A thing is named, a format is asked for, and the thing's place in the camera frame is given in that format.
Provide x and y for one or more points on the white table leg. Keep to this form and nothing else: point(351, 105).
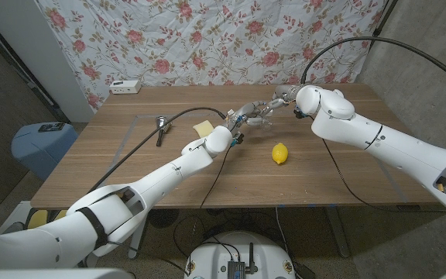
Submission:
point(138, 244)

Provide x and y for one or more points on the blue bin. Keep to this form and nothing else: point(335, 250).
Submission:
point(41, 151)

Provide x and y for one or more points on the black device on bin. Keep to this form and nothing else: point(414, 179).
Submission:
point(51, 127)

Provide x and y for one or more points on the yellow sponge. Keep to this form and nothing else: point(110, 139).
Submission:
point(203, 128)

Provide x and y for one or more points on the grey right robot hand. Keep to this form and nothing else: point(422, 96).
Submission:
point(285, 95)

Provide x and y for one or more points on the grey table leg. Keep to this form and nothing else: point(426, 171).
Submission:
point(337, 232)

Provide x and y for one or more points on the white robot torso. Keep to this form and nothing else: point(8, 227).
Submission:
point(52, 274)

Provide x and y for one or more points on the yellow lemon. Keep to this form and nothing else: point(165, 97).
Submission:
point(280, 153)

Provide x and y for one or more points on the white power strip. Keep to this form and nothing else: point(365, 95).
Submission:
point(125, 87)

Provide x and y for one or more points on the yellow and white floor object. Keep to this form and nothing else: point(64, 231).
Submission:
point(39, 219)

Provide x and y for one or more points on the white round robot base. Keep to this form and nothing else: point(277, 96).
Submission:
point(211, 255)

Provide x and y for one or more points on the black stand pole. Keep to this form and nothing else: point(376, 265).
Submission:
point(381, 23)
point(21, 67)

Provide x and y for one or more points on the black electronics box with antenna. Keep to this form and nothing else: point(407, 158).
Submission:
point(235, 268)

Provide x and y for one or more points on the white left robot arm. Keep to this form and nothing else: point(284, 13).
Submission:
point(161, 178)

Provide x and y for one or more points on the black round floor fan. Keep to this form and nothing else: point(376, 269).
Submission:
point(165, 218)

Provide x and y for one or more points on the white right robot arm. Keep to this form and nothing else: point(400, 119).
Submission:
point(393, 143)

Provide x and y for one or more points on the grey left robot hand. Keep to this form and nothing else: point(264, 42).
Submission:
point(244, 114)

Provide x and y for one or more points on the floral backdrop cloth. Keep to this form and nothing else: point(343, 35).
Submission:
point(215, 42)

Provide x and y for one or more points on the clear medicine bottle white cap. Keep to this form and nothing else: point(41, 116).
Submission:
point(266, 125)

